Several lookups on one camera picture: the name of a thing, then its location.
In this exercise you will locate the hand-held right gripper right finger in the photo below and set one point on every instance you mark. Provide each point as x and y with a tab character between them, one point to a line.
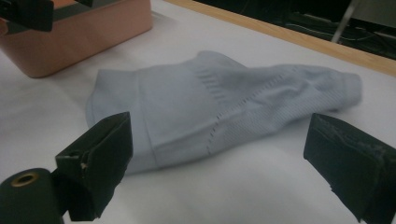
351	168

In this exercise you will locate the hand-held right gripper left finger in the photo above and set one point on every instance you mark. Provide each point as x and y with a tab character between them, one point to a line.
99	155

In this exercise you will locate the pink plastic basin grey rim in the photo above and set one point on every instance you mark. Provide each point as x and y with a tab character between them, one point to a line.
87	40

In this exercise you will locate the light blue garment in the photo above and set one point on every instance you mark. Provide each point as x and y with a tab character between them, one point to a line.
218	109

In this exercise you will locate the white table mat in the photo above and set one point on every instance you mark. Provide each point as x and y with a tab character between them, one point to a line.
249	193

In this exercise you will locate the white metal stand frame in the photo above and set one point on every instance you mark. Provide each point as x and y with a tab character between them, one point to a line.
344	21

